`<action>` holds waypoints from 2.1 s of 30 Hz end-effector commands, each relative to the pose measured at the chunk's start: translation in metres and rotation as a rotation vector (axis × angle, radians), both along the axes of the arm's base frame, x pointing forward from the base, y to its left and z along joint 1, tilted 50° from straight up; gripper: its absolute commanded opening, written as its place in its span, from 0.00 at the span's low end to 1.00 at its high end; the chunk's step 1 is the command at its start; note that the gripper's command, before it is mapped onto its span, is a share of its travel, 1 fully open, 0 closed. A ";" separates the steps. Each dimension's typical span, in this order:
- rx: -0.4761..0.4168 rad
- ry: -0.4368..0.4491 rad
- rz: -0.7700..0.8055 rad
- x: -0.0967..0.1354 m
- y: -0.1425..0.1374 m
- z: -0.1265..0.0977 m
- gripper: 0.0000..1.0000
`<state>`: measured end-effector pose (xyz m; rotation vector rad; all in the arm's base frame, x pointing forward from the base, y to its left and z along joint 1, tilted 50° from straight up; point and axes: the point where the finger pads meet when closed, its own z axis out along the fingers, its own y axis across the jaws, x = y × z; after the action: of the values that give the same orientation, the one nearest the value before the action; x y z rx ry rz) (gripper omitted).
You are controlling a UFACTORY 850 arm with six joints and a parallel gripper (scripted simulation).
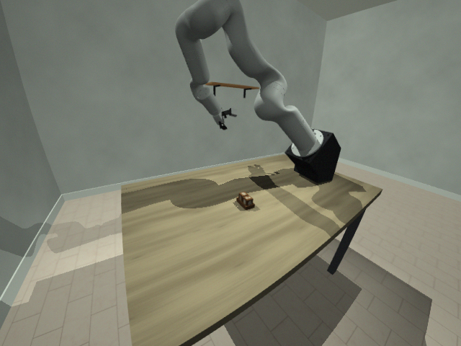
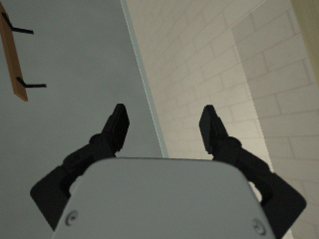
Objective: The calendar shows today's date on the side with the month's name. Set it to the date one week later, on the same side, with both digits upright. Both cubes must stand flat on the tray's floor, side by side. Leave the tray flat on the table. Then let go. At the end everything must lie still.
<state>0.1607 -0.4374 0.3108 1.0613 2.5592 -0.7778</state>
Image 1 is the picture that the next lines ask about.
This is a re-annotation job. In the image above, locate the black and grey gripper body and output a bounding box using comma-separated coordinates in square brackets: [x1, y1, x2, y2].
[213, 108, 225, 125]

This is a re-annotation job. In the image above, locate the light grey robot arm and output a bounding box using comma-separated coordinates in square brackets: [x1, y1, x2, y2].
[175, 0, 323, 157]

